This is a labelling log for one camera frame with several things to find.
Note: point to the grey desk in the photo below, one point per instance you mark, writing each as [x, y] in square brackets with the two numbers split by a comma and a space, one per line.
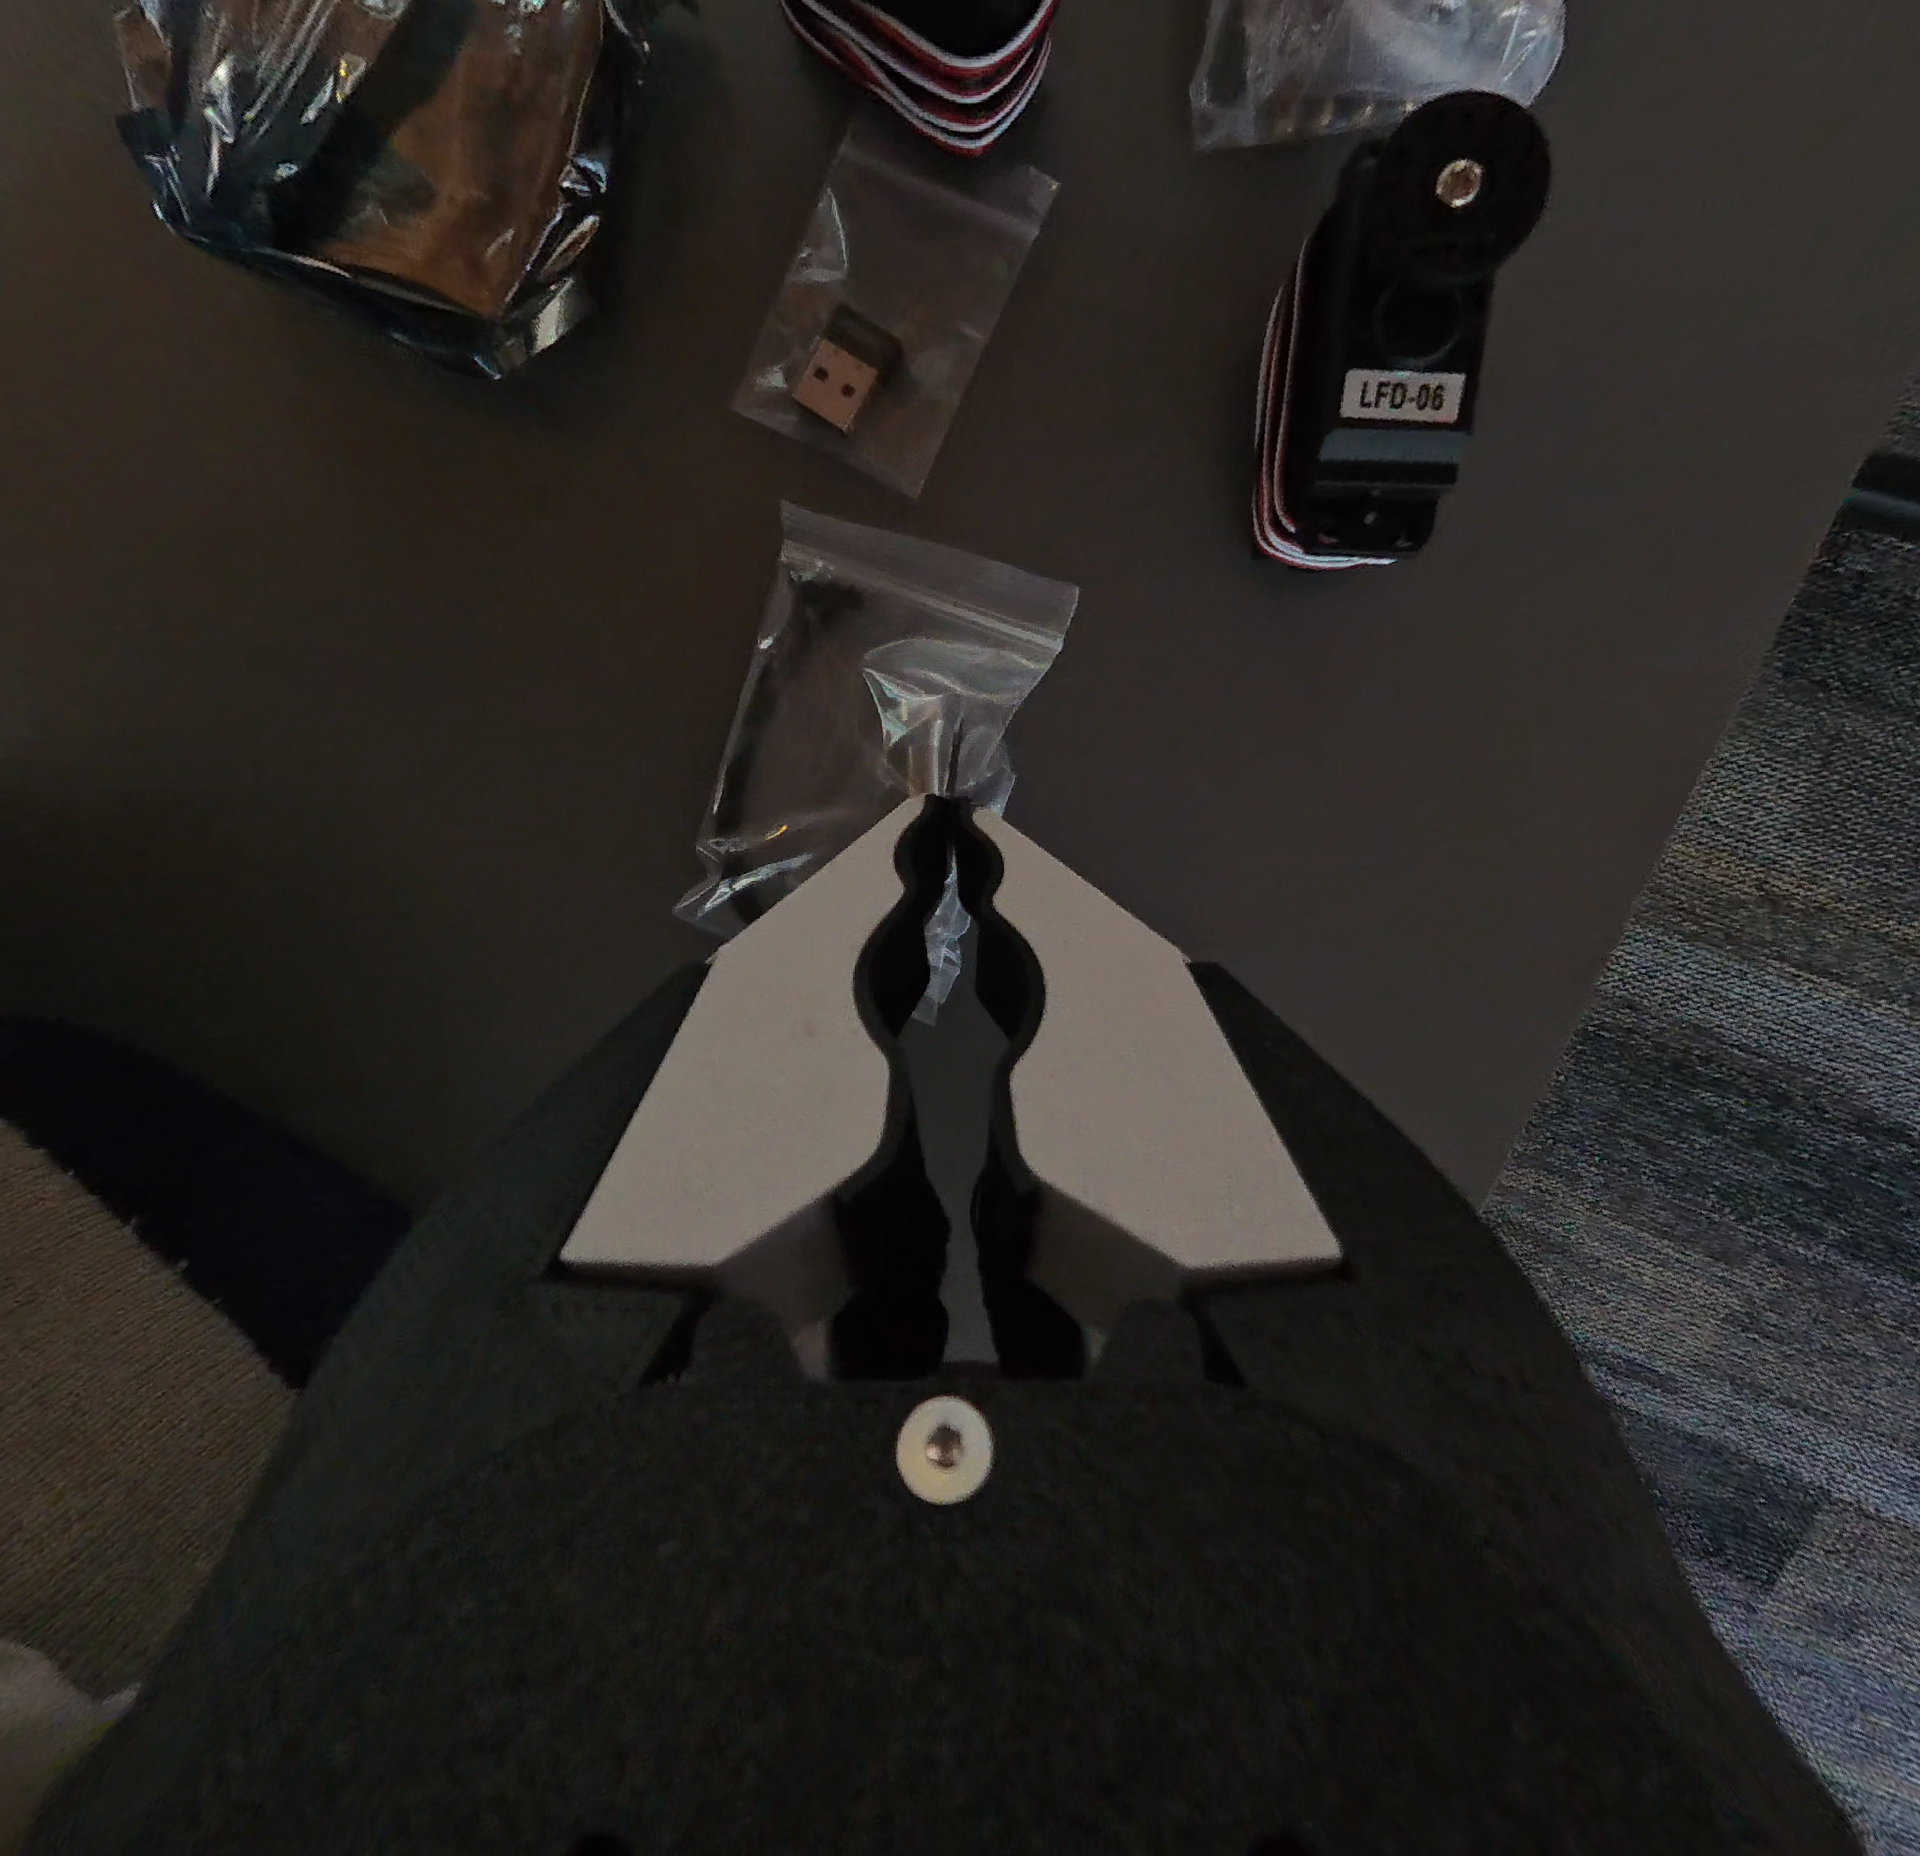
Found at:
[300, 610]

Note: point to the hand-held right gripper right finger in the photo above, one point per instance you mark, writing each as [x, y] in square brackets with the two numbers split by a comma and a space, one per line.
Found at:
[1184, 1122]

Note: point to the zip bag with dongle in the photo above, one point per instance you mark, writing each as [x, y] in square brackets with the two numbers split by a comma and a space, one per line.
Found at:
[900, 238]

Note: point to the silver foil bag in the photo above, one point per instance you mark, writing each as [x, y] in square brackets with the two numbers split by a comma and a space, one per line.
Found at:
[375, 131]

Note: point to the black USB dongle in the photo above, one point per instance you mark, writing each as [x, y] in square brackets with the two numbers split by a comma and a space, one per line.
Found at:
[841, 373]

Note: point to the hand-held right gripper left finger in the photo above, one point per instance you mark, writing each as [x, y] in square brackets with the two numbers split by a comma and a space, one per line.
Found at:
[721, 1122]

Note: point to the bagged servos and parts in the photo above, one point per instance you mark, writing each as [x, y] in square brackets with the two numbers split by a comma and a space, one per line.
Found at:
[1378, 27]

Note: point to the zip bag with black part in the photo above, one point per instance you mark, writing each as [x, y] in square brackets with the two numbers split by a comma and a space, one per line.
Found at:
[900, 641]

